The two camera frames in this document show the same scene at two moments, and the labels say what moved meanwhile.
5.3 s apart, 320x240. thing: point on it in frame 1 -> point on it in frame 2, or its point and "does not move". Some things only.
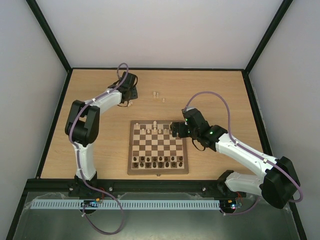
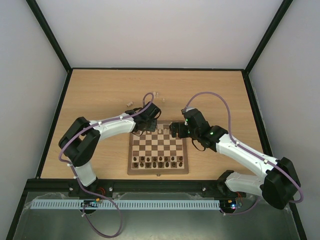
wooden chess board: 153,150 does not move
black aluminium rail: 124,185 does not move
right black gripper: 176,129 does not move
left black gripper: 135,93 -> 153,127
